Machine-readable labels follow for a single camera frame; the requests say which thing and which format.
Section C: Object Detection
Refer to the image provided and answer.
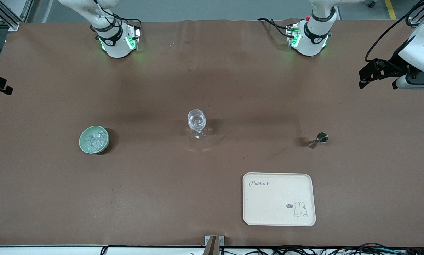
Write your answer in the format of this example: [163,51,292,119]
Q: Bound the metal double jigger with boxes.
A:
[307,132,329,149]

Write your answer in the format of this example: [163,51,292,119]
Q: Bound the clear wine glass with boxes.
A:
[187,109,208,140]

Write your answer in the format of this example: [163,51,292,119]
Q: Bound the clear ice cubes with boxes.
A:
[84,131,108,153]

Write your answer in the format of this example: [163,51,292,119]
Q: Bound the yellow floor tape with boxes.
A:
[384,0,398,20]

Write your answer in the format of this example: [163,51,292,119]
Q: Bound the green ceramic bowl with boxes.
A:
[79,125,110,154]

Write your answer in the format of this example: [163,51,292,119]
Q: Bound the brown table mat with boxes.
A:
[0,19,424,248]

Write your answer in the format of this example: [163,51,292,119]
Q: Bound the cream rabbit print tray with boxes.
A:
[242,172,316,227]

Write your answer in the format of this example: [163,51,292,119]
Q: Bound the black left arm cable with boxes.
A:
[365,0,424,63]

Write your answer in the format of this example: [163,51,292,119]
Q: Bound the aluminium frame profile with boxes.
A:
[0,0,35,32]
[406,0,424,27]

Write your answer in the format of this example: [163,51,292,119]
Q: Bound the black left base cable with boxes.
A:
[257,18,291,38]

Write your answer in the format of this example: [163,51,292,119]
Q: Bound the black base cable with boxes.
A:
[257,18,291,38]
[90,0,142,36]

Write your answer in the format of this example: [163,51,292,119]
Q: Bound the black right base cable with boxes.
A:
[90,0,142,36]

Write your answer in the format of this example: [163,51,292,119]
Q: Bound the black cable bundle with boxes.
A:
[219,243,424,255]

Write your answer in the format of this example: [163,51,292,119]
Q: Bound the grey metal bracket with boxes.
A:
[204,235,225,255]

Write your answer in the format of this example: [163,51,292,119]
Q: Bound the brown vertical post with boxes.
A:
[206,236,218,255]

